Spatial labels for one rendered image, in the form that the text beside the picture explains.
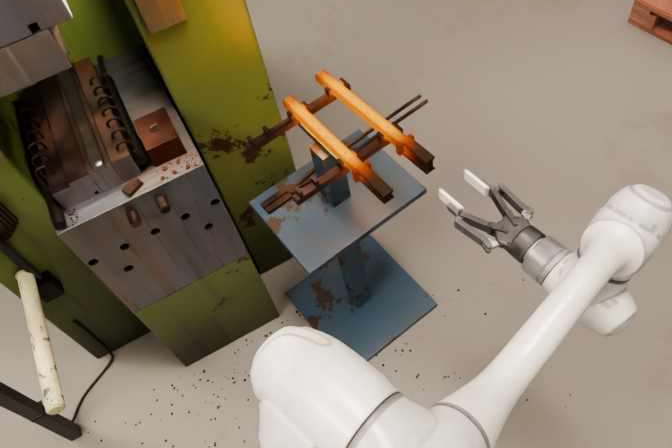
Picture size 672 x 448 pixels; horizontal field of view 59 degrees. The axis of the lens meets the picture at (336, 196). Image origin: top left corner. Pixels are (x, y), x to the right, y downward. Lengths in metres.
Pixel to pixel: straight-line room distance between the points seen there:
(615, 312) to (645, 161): 1.57
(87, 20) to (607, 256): 1.44
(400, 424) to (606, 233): 0.49
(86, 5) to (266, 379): 1.26
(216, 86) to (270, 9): 1.86
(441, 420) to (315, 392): 0.17
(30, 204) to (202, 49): 0.61
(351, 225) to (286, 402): 0.85
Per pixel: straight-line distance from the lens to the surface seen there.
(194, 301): 1.95
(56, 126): 1.68
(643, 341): 2.29
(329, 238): 1.59
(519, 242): 1.24
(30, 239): 1.85
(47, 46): 1.30
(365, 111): 1.48
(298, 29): 3.28
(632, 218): 1.09
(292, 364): 0.82
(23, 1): 1.25
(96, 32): 1.87
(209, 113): 1.68
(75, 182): 1.53
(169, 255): 1.73
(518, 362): 0.96
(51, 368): 1.74
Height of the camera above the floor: 2.02
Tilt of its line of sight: 54 degrees down
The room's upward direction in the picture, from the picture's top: 13 degrees counter-clockwise
